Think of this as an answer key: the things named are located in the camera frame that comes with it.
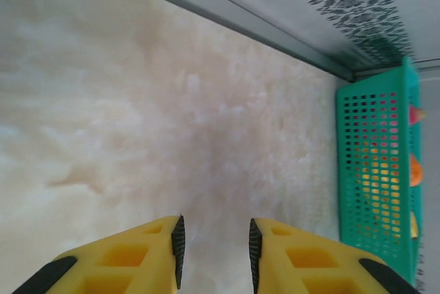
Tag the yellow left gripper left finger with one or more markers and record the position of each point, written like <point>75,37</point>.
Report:
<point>103,266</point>

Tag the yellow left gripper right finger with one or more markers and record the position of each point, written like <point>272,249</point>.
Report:
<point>326,266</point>

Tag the yellow banana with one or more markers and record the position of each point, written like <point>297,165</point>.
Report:
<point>415,227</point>

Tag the teal plastic basket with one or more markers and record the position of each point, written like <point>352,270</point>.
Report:
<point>339,170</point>

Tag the orange fruit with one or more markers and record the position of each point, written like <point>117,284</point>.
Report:
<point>415,170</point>

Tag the pink dragon fruit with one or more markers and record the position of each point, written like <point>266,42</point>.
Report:
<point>414,115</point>

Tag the aluminium wall rail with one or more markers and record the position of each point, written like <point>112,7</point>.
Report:
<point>240,19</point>

